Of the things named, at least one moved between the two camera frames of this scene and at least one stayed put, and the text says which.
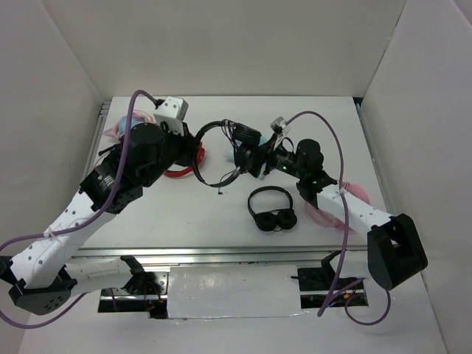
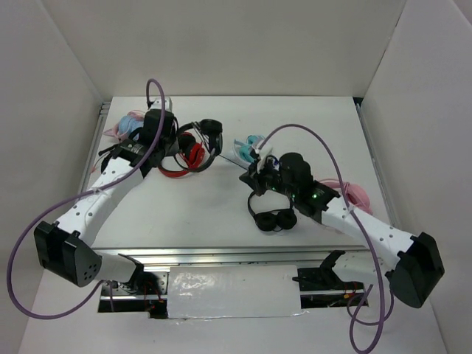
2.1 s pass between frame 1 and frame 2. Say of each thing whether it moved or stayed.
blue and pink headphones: stayed
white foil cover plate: stayed
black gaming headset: stayed
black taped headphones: moved
